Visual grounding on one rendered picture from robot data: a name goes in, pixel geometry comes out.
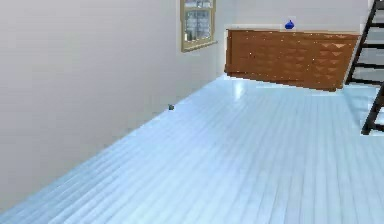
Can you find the wooden framed window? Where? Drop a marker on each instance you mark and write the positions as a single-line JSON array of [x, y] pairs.
[[198, 23]]

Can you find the black ladder shelf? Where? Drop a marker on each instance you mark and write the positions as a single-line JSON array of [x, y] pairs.
[[366, 56]]

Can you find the small green object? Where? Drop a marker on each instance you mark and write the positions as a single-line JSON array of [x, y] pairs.
[[171, 107]]

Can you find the brown wooden sideboard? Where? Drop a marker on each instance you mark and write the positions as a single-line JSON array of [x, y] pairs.
[[286, 56]]

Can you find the blue round vase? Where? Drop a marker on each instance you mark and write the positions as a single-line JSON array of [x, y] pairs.
[[289, 25]]

